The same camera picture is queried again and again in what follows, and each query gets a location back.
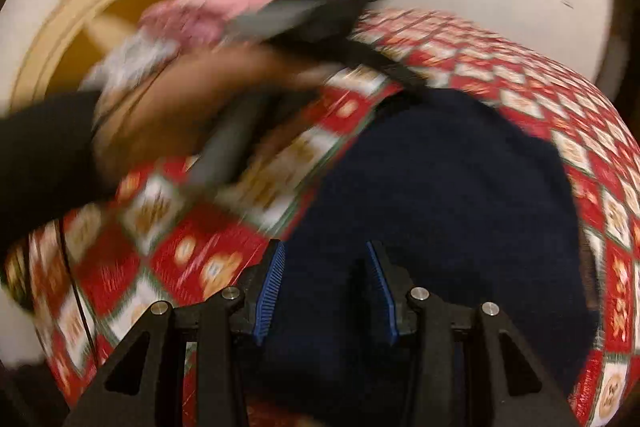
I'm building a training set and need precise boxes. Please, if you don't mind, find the cream and brown headboard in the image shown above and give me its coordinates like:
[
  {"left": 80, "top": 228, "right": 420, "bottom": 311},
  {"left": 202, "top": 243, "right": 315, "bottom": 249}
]
[{"left": 10, "top": 0, "right": 283, "bottom": 110}]

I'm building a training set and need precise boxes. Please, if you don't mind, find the person's left hand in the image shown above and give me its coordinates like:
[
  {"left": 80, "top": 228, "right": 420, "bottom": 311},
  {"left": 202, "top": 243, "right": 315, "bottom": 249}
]
[{"left": 94, "top": 44, "right": 343, "bottom": 180}]

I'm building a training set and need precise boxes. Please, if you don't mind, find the thin black cable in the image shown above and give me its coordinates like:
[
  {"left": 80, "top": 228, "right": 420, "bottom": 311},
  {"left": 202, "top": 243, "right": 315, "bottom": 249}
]
[{"left": 58, "top": 217, "right": 97, "bottom": 360}]

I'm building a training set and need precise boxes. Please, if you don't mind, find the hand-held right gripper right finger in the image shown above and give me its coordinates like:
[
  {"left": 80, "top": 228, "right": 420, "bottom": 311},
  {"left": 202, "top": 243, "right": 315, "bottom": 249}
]
[{"left": 365, "top": 241, "right": 581, "bottom": 427}]

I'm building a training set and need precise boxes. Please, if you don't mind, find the navy blue knit garment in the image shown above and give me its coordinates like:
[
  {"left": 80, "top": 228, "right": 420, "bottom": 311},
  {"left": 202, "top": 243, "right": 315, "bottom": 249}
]
[{"left": 249, "top": 88, "right": 602, "bottom": 427}]

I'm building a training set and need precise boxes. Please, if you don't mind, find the grey white patterned pillow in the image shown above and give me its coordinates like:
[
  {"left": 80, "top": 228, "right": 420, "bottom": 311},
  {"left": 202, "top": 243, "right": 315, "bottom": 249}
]
[{"left": 82, "top": 32, "right": 182, "bottom": 94}]

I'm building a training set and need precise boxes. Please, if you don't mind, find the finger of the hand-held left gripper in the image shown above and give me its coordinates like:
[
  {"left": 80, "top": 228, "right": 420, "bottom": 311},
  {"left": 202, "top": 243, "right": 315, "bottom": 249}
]
[{"left": 345, "top": 38, "right": 428, "bottom": 92}]

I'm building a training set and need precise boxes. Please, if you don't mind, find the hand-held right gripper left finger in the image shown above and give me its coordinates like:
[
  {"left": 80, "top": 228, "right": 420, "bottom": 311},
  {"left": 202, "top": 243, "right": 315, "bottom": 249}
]
[{"left": 62, "top": 239, "right": 287, "bottom": 427}]

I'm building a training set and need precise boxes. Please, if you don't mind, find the red bear printed bedspread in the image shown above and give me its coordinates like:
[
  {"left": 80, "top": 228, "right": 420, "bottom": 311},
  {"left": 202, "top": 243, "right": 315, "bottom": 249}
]
[{"left": 0, "top": 7, "right": 640, "bottom": 427}]

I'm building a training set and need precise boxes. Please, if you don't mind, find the pink folded blanket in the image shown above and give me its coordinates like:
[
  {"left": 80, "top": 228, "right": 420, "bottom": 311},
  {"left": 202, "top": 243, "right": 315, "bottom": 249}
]
[{"left": 137, "top": 0, "right": 290, "bottom": 52}]

